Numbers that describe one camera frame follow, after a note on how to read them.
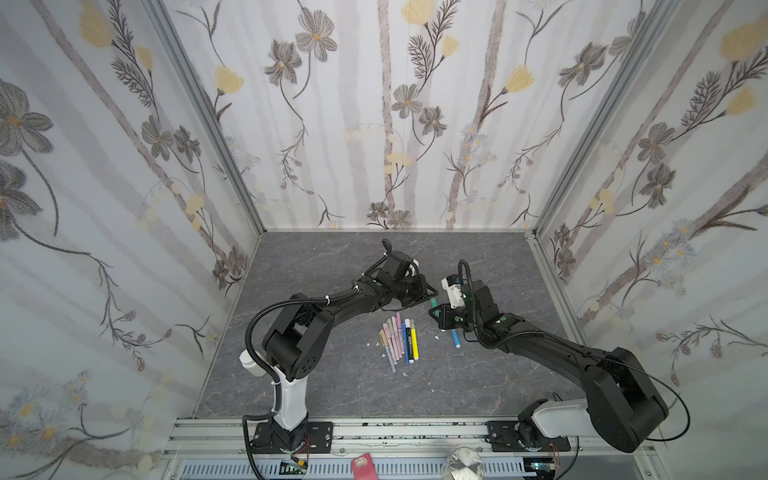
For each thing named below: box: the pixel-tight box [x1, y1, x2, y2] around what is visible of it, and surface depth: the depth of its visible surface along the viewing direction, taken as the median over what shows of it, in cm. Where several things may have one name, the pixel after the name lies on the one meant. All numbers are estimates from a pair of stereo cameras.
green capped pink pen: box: [386, 318, 399, 361], surface depth 95 cm
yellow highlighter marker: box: [410, 319, 419, 361], surface depth 92 cm
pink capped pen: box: [391, 316, 400, 360], surface depth 93 cm
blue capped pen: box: [402, 322, 410, 365], surface depth 92 cm
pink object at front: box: [351, 453, 379, 480], surface depth 71 cm
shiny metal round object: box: [446, 446, 485, 480], surface depth 60 cm
